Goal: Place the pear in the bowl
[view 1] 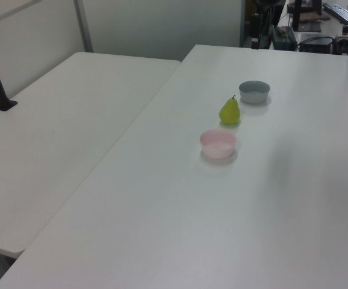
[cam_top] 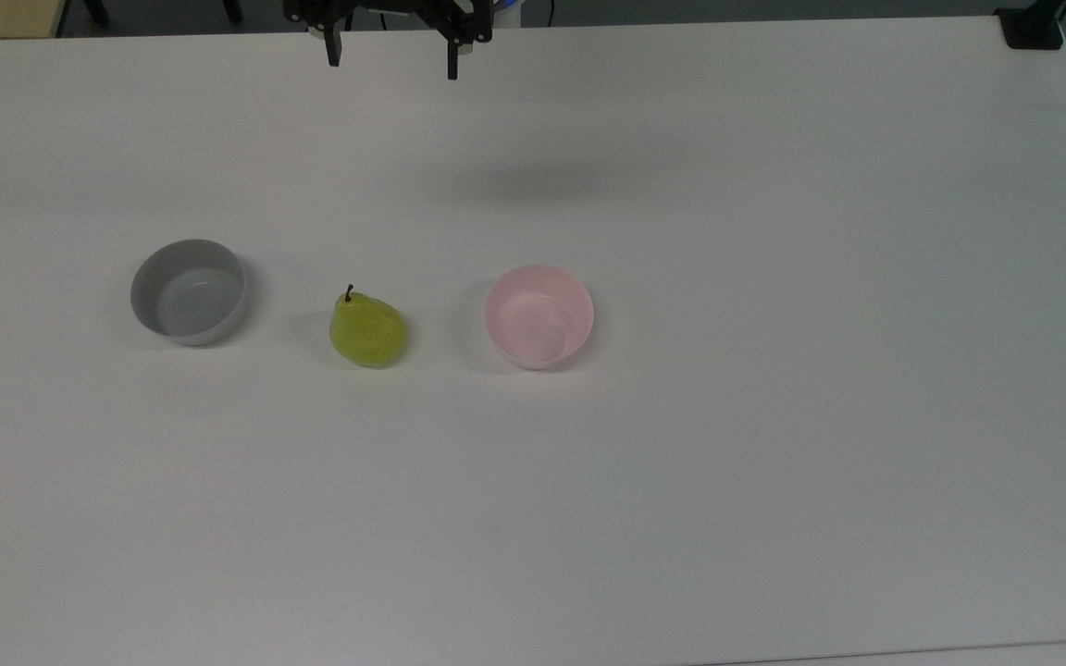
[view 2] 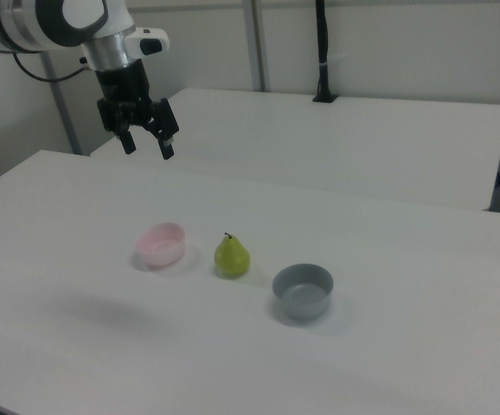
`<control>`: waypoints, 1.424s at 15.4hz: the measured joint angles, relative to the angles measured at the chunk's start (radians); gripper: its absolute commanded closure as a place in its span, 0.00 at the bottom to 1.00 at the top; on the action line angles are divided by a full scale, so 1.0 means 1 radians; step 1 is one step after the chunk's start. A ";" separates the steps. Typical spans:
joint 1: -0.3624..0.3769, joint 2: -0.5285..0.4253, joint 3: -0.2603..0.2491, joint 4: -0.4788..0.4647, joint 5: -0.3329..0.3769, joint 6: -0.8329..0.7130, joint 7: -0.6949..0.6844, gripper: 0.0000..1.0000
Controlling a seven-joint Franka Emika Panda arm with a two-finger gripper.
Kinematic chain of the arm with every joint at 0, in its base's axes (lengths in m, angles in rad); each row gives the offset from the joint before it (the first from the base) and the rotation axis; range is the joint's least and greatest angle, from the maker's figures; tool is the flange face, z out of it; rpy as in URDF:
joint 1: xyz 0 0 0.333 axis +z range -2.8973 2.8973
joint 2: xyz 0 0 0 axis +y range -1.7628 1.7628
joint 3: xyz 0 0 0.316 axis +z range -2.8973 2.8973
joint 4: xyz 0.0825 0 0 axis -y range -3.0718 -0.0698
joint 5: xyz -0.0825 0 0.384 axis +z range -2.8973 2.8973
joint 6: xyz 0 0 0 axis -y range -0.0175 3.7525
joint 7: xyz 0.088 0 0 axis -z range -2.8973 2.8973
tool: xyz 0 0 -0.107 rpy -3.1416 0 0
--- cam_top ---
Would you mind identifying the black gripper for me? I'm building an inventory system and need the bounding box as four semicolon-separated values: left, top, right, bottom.
283;0;497;81

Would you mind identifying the green pear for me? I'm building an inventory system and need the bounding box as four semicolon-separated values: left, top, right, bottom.
328;284;408;369

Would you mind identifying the pink bowl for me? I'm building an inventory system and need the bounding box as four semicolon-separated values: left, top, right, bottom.
483;265;595;371

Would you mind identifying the grey bowl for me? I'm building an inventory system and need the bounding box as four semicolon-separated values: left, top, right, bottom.
130;239;248;348

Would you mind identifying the black clamp pole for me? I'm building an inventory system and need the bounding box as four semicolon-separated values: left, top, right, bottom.
995;0;1066;50

